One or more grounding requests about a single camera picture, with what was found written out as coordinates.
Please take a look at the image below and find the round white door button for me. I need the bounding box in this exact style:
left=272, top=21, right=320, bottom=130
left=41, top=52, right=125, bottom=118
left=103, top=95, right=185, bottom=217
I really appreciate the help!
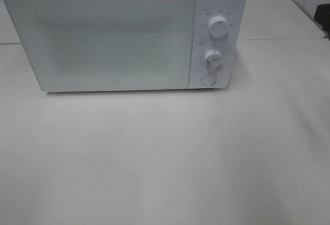
left=201, top=73, right=217, bottom=85

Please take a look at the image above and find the white timer knob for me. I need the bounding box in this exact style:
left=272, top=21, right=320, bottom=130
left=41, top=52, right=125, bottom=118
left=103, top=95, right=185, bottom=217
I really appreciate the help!
left=204, top=49, right=223, bottom=68

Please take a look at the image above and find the white microwave door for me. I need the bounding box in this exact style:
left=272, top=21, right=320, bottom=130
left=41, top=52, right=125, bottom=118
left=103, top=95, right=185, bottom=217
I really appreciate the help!
left=4, top=0, right=195, bottom=92

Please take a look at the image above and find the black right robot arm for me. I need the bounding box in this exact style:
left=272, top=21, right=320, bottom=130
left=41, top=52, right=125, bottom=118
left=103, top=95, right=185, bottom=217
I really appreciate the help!
left=314, top=4, right=330, bottom=38

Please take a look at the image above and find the white upper power knob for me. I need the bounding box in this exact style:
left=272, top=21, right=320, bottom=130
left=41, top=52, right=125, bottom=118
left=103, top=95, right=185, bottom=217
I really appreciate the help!
left=207, top=15, right=228, bottom=38

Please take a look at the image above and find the white microwave oven body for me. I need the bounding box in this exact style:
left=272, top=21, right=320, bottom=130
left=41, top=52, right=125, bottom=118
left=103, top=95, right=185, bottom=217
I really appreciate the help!
left=5, top=0, right=249, bottom=92

